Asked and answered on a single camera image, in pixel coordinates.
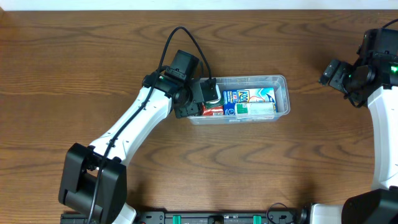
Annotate black cable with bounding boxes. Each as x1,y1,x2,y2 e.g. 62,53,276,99
381,17,398,29
86,26,214,224

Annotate blue Kool Fever box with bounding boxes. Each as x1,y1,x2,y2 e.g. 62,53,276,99
223,88,277,115

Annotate green square packet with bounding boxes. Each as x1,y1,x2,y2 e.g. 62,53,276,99
203,99,223,110

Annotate right black cable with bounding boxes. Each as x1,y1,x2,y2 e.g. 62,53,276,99
381,17,398,29

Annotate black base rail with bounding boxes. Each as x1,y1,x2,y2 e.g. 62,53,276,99
60,207,312,224

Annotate red sachet packet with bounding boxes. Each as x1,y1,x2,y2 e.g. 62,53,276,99
202,105,224,116

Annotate clear plastic container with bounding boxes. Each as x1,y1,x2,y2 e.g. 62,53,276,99
189,75,290,125

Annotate left black cable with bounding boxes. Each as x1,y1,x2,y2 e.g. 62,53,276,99
86,26,214,224

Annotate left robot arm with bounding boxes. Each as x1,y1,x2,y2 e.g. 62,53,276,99
58,50,203,223

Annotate white green medicine box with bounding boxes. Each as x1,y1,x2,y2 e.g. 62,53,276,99
235,102,276,118

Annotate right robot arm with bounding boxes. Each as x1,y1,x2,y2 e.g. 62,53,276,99
299,26,397,223

